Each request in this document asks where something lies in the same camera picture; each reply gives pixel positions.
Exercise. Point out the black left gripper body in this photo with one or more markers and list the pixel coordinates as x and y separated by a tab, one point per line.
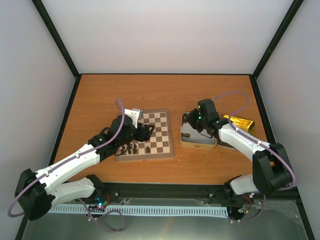
140	137

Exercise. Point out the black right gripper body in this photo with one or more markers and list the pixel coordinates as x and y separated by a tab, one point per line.
198	122

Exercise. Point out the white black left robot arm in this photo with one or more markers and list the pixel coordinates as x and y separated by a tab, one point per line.
96	150

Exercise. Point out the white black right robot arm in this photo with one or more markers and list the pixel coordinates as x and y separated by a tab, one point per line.
270	162

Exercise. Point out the dark chess pieces pile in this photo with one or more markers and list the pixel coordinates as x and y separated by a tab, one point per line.
185	135

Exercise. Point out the small electronics board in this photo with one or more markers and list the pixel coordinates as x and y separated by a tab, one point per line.
103	201

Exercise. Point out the wooden chessboard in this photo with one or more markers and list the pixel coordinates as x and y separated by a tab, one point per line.
160	143

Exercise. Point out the silver tin tray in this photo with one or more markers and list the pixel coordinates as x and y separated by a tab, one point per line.
197	140

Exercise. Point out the gold tin tray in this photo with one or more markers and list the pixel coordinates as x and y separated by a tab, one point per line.
247	125

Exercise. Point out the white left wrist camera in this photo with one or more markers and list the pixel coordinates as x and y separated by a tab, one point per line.
135	114

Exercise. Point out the black aluminium frame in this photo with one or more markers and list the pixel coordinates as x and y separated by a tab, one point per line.
176	92

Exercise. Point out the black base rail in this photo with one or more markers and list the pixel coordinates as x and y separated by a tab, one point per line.
165	193

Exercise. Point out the light blue cable duct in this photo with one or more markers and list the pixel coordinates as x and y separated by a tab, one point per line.
143	211

